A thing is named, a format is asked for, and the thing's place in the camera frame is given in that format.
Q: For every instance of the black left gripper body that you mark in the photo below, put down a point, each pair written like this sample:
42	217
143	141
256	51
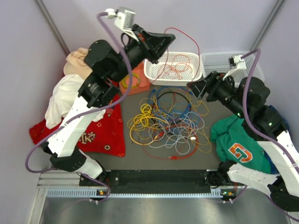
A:
137	31

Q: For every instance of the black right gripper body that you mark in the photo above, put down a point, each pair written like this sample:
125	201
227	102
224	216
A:
221	90

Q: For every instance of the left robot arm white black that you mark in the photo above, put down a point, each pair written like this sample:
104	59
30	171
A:
96	94

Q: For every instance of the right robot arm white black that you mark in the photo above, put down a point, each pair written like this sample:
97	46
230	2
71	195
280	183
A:
264	125

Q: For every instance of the white rectangular mesh basket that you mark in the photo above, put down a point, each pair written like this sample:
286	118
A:
219	62

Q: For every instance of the white oval perforated basket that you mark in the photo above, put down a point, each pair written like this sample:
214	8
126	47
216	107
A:
174	69

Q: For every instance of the orange square box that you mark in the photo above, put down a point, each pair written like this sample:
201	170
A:
139	82

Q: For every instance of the green shirt orange logo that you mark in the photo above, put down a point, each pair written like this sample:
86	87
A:
233	143

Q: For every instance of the beige bucket hat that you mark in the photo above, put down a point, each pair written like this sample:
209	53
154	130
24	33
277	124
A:
75	64

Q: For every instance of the white t-shirt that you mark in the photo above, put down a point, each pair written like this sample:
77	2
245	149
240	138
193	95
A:
65	102

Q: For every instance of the red patterned cloth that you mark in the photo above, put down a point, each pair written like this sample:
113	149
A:
104	135

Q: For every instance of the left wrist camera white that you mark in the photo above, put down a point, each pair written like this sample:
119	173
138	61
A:
123	19

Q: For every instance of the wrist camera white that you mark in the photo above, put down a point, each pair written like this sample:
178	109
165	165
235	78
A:
123	19
237	66

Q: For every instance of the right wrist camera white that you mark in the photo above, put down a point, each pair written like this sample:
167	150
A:
237	66

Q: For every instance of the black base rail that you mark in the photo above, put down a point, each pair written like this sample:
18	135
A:
163	181

